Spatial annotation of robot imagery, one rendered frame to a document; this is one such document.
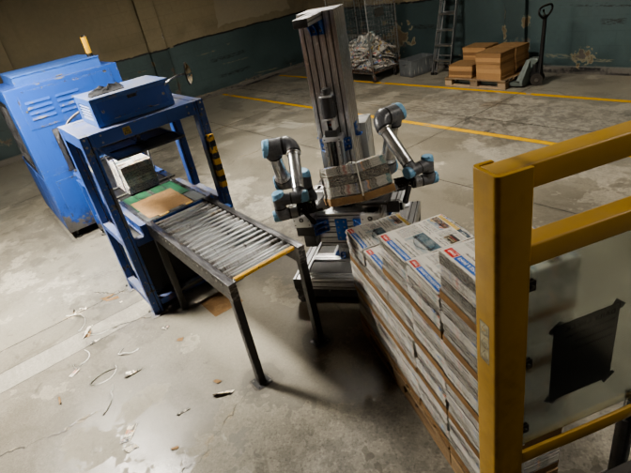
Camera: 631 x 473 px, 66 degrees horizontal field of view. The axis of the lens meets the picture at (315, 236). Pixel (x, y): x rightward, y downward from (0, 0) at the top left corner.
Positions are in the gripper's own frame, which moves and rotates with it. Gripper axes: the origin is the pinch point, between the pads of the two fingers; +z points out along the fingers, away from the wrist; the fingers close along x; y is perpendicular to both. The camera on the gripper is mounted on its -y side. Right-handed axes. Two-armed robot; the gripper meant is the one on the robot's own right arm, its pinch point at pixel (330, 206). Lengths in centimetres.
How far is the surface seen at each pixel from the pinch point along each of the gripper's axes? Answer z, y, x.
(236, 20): -23, 406, 911
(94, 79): -194, 175, 271
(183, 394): -121, -99, 14
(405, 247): 22, -20, -77
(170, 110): -92, 92, 81
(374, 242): 18.3, -24.4, -22.4
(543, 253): 25, -6, -193
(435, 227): 41, -16, -67
